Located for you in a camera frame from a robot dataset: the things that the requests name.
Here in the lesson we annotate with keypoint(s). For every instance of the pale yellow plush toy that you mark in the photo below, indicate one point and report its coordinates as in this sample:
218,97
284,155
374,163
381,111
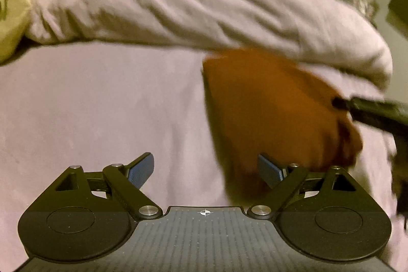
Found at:
12,7

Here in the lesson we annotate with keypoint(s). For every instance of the bed with purple sheet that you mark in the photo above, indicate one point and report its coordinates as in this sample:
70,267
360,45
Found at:
95,106

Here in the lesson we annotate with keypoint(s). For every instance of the brown small garment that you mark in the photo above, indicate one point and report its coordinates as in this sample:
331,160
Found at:
271,112

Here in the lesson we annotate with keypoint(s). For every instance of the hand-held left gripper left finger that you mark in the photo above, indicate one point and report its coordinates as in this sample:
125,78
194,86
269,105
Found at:
142,171

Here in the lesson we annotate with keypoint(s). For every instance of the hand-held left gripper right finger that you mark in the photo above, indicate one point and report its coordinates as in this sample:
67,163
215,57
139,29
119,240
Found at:
269,172

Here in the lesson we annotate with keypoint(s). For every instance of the dark wall frame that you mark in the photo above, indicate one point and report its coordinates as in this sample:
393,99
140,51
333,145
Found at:
399,4

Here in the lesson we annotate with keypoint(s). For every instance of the crumpled purple duvet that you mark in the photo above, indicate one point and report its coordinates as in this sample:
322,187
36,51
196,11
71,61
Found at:
191,4

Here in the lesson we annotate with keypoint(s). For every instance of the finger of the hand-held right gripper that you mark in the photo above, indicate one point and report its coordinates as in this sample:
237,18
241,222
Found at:
341,103

